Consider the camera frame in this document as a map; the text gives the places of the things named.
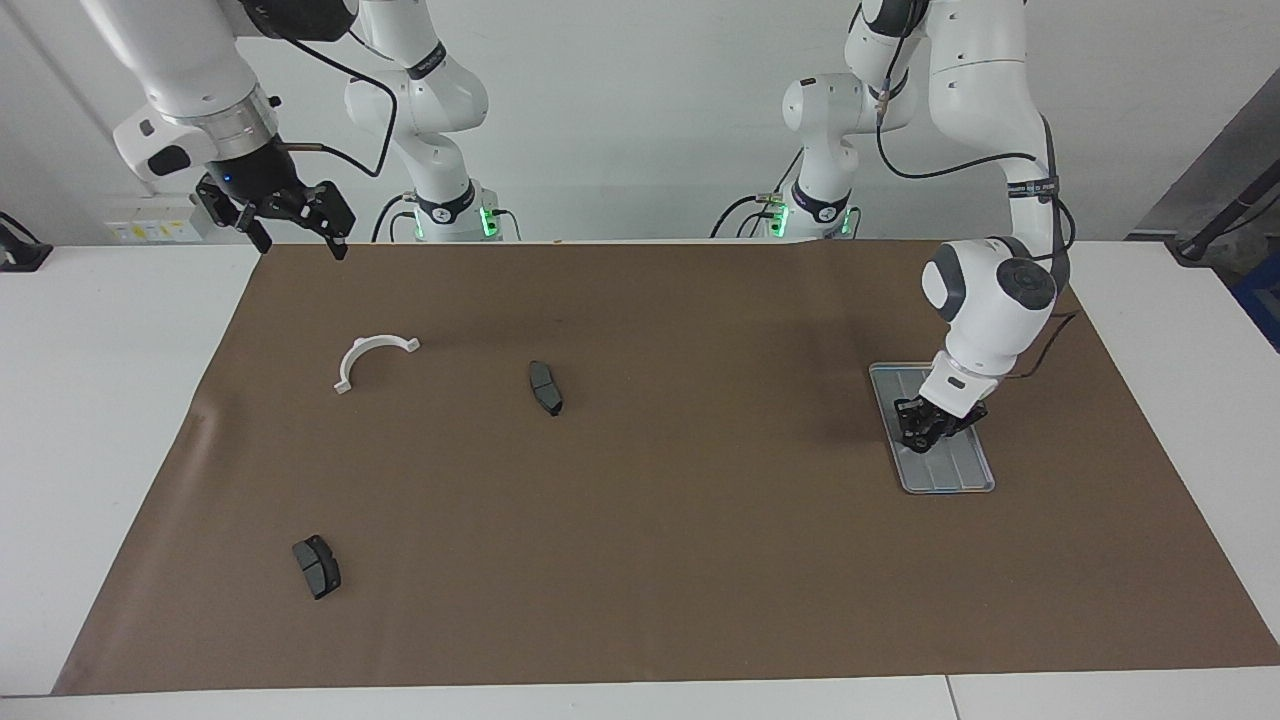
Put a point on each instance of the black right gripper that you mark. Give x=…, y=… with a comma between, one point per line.
x=250, y=175

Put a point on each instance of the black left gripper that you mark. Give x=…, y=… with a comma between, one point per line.
x=955, y=412

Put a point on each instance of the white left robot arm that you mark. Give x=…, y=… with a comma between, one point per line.
x=985, y=100

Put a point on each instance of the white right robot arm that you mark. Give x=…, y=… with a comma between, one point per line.
x=430, y=100

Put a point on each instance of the silver metal tray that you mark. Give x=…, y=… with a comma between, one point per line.
x=955, y=470

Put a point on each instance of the black clamp base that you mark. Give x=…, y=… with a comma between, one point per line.
x=20, y=255

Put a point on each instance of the brown table mat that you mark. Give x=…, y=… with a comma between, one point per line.
x=700, y=550

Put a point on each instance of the dark grey brake pad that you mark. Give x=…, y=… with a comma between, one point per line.
x=545, y=388
x=318, y=568

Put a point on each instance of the blue crate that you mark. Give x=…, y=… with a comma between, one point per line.
x=1262, y=300

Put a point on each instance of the black stand pole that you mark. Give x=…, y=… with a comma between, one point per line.
x=1225, y=215

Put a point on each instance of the grey metal partition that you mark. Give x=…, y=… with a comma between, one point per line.
x=1210, y=165

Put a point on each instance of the white wall socket box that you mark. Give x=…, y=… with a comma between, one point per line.
x=150, y=220

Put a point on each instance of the white curved plastic bracket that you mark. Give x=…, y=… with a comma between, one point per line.
x=350, y=360

